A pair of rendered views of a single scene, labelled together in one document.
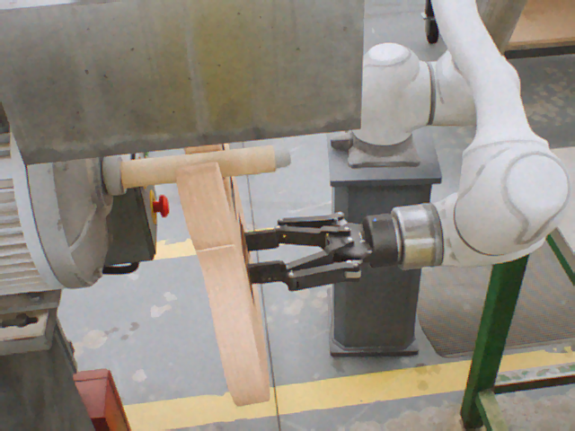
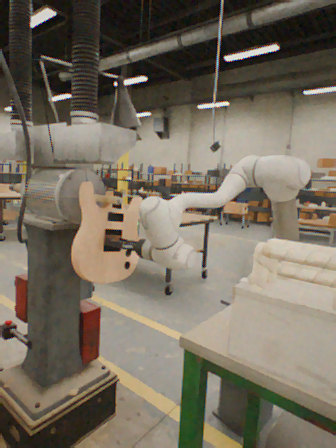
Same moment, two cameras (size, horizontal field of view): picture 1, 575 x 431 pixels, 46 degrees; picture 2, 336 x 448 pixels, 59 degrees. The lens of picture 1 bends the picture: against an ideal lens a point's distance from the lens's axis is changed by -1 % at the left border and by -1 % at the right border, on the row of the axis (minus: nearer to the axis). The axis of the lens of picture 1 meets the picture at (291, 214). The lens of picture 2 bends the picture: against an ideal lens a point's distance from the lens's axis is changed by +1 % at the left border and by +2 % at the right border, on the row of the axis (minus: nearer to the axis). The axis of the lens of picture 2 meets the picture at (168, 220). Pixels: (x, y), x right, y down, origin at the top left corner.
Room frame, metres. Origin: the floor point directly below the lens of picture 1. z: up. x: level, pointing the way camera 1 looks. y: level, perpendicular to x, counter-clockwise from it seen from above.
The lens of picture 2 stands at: (-0.08, -0.97, 1.34)
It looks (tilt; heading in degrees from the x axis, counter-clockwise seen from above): 7 degrees down; 43
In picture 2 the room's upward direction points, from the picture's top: 3 degrees clockwise
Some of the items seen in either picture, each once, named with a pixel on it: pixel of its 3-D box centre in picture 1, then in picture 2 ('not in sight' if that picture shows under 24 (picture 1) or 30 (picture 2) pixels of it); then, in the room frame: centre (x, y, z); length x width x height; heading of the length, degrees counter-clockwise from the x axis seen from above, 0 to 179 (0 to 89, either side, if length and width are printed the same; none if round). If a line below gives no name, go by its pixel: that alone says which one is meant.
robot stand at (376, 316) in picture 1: (375, 243); (249, 360); (1.44, -0.24, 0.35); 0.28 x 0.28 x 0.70; 88
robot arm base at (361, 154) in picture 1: (374, 137); not in sight; (1.44, -0.22, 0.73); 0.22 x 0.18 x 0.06; 88
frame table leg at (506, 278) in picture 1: (495, 323); (255, 400); (1.04, -0.47, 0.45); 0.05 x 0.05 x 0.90; 5
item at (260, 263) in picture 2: not in sight; (259, 269); (0.55, -0.67, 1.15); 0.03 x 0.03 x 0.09
